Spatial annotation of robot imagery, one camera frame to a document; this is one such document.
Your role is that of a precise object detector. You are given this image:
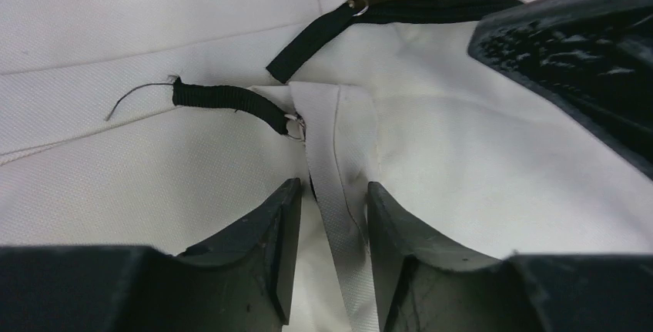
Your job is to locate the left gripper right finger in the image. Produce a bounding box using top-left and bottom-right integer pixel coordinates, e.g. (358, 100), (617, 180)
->
(367, 182), (652, 331)

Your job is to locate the beige canvas backpack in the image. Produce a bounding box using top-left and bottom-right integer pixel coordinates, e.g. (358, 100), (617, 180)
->
(1, 0), (652, 331)

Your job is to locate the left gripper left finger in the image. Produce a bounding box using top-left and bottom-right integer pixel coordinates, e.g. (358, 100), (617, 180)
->
(1, 178), (302, 331)

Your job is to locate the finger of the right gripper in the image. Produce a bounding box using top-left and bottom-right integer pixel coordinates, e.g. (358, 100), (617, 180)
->
(468, 0), (652, 176)

